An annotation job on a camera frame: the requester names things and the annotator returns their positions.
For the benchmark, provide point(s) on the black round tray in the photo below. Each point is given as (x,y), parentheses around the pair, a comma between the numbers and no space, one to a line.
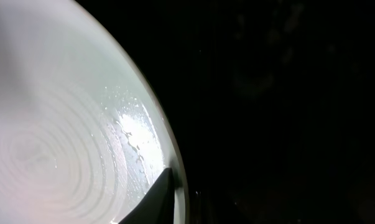
(272,103)

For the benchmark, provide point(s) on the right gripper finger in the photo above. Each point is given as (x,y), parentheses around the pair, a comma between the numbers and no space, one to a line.
(157,206)

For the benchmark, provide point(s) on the light blue plate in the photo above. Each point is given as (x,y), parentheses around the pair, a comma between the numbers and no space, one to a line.
(82,136)

